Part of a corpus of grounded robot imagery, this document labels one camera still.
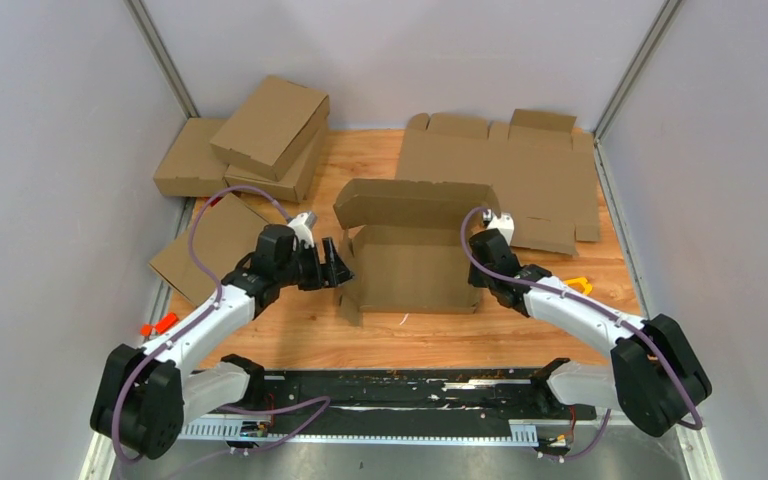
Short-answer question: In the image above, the cardboard box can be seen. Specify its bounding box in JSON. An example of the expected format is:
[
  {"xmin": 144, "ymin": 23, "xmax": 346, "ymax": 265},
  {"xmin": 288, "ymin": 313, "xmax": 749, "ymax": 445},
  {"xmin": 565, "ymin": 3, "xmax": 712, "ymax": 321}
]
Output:
[
  {"xmin": 224, "ymin": 124, "xmax": 330, "ymax": 203},
  {"xmin": 210, "ymin": 75, "xmax": 330, "ymax": 180},
  {"xmin": 149, "ymin": 196, "xmax": 269, "ymax": 306},
  {"xmin": 333, "ymin": 178, "xmax": 499, "ymax": 326},
  {"xmin": 153, "ymin": 118, "xmax": 228, "ymax": 198}
]

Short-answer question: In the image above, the aluminium corner post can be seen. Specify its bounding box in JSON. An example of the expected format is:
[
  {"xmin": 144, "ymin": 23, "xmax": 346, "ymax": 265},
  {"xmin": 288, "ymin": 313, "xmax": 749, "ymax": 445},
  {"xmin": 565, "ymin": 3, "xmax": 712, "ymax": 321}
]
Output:
[
  {"xmin": 124, "ymin": 0, "xmax": 200, "ymax": 118},
  {"xmin": 593, "ymin": 0, "xmax": 684, "ymax": 143}
]

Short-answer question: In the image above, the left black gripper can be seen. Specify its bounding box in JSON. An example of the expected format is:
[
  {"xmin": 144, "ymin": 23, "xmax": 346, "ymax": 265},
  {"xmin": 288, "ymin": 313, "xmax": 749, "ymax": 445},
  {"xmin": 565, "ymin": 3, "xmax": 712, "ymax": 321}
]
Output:
[{"xmin": 277, "ymin": 236, "xmax": 356, "ymax": 291}]

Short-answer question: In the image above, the right aluminium corner post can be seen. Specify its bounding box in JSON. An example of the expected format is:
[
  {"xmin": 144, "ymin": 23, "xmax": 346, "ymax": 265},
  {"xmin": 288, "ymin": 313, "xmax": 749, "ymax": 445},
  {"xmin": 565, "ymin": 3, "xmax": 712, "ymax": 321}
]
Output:
[{"xmin": 593, "ymin": 0, "xmax": 684, "ymax": 143}]

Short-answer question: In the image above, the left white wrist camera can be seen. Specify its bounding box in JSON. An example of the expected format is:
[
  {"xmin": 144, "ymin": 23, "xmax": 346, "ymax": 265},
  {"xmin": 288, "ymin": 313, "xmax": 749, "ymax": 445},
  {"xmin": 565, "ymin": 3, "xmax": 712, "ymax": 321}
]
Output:
[{"xmin": 287, "ymin": 211, "xmax": 317, "ymax": 249}]

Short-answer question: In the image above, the flat cardboard sheet underneath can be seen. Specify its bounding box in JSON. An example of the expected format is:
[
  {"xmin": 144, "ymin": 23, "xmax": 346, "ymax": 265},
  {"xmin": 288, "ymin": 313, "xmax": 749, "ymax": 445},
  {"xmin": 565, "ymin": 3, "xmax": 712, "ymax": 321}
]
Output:
[{"xmin": 396, "ymin": 109, "xmax": 601, "ymax": 255}]

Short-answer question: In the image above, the orange plastic clip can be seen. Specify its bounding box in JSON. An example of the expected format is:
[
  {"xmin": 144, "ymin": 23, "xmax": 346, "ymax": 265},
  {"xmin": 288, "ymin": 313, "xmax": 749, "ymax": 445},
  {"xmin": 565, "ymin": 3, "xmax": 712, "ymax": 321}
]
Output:
[{"xmin": 139, "ymin": 313, "xmax": 179, "ymax": 337}]

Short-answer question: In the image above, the left aluminium corner post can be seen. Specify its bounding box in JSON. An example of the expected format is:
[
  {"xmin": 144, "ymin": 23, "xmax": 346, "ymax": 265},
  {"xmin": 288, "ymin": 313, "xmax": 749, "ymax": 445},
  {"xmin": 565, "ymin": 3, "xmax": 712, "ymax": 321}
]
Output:
[{"xmin": 124, "ymin": 0, "xmax": 200, "ymax": 118}]

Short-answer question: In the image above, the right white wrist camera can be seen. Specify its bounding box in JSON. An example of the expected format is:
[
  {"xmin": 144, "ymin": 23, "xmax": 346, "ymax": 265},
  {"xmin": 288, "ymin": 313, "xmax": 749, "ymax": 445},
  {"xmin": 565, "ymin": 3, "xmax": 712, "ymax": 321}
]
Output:
[{"xmin": 482, "ymin": 209, "xmax": 515, "ymax": 245}]

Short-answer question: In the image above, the yellow triangle piece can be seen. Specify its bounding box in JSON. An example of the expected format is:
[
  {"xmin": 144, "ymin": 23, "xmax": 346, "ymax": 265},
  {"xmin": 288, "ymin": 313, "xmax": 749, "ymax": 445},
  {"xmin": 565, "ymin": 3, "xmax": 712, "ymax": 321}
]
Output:
[{"xmin": 564, "ymin": 277, "xmax": 593, "ymax": 296}]

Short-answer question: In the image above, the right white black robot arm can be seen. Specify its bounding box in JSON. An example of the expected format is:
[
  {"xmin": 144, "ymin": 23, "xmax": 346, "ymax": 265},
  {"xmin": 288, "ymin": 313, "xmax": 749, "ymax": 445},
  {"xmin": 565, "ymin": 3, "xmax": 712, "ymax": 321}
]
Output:
[{"xmin": 463, "ymin": 229, "xmax": 713, "ymax": 437}]

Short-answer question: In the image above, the aluminium slotted rail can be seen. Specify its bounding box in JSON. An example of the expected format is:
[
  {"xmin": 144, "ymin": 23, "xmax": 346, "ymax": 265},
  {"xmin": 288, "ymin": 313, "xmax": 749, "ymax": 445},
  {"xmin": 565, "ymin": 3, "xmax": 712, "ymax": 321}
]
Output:
[{"xmin": 178, "ymin": 415, "xmax": 539, "ymax": 448}]

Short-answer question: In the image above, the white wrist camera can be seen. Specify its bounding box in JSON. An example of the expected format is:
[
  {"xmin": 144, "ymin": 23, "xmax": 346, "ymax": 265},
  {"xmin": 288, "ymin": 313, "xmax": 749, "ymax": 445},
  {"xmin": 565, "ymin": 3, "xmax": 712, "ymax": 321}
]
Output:
[
  {"xmin": 482, "ymin": 209, "xmax": 515, "ymax": 245},
  {"xmin": 287, "ymin": 211, "xmax": 317, "ymax": 249}
]

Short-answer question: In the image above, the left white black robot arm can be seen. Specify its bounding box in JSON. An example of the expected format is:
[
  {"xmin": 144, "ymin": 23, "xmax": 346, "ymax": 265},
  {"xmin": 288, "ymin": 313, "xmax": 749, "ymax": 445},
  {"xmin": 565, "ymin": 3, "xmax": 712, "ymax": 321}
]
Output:
[{"xmin": 89, "ymin": 224, "xmax": 354, "ymax": 459}]

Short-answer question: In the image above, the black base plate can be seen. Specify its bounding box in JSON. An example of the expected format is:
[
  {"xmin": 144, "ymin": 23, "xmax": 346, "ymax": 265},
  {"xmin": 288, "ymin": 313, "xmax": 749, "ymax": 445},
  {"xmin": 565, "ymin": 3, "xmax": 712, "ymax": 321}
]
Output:
[{"xmin": 239, "ymin": 368, "xmax": 598, "ymax": 436}]

